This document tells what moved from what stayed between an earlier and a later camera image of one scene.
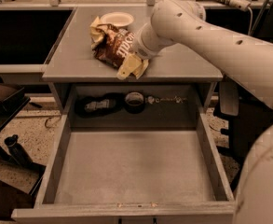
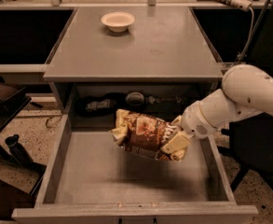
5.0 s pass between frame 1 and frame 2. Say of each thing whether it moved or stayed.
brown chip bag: moved
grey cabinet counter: stayed
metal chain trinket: stayed
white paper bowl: stayed
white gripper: moved
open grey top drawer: stayed
